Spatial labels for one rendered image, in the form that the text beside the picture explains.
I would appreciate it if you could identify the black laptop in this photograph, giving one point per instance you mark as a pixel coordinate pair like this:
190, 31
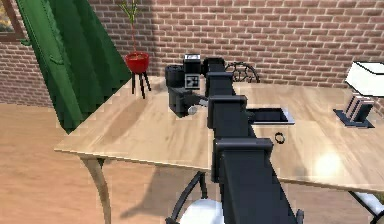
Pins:
270, 116

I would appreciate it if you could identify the white lamp shade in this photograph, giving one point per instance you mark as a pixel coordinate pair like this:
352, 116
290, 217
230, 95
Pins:
366, 78

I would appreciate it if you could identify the brown framed window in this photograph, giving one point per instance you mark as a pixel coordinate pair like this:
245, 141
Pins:
8, 20

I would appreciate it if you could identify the black book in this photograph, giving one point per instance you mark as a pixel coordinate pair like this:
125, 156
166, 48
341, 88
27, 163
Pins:
366, 111

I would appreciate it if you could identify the light wooden table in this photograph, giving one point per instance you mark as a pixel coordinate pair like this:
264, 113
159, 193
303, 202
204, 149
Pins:
150, 133

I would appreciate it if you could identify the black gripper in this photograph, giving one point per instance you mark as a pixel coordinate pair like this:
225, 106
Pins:
176, 100

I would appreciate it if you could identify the pale book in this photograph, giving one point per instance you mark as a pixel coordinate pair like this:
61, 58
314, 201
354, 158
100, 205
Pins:
354, 106

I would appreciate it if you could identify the house plant in red pot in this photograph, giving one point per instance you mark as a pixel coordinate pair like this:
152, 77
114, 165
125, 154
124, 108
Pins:
137, 62

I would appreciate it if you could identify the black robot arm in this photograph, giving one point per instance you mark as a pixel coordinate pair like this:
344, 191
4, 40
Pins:
246, 183

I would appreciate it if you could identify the white seat black frame chair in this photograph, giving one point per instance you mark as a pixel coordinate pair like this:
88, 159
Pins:
371, 201
200, 213

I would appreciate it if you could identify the green curtain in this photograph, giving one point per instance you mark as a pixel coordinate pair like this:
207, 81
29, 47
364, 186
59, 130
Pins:
76, 56

